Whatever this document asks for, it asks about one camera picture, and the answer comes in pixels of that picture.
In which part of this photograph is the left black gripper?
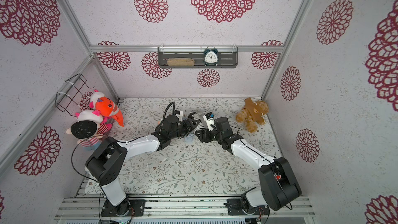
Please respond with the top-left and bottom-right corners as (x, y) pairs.
(170, 118), (201, 141)

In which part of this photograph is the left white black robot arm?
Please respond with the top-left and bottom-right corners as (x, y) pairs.
(85, 113), (202, 207)

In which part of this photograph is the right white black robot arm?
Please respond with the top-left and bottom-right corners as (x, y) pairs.
(195, 114), (302, 214)

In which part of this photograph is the light blue power strip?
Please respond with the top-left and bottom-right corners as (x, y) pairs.
(184, 133), (195, 144)

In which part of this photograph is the brown teddy bear plush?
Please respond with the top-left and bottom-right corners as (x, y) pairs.
(235, 97), (268, 133)

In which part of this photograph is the floral table mat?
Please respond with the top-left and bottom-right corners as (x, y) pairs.
(110, 98), (282, 195)

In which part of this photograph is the tan pouch on shelf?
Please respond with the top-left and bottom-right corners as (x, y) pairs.
(167, 58), (195, 66)

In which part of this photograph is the teal alarm clock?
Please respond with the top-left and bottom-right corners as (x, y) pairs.
(204, 48), (219, 66)

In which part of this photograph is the orange fish plush toy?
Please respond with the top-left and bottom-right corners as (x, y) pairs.
(89, 90), (124, 127)

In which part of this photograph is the black faced striped plush doll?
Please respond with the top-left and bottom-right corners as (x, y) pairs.
(66, 110), (113, 150)

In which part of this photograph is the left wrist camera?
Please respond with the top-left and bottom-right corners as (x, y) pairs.
(173, 110), (184, 121)

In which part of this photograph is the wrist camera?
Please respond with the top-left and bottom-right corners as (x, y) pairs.
(203, 112), (216, 131)
(173, 110), (184, 121)

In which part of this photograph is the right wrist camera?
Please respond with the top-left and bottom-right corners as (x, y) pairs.
(203, 112), (216, 131)

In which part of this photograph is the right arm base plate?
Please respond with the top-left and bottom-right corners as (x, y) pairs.
(224, 198), (270, 216)

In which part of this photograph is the grey wall shelf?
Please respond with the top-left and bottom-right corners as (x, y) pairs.
(158, 46), (238, 68)

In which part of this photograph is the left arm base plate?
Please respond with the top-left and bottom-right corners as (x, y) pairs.
(100, 200), (146, 217)

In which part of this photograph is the black wire wall basket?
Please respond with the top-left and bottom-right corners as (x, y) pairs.
(54, 73), (95, 117)

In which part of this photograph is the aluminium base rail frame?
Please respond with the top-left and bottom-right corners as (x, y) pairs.
(54, 195), (318, 224)

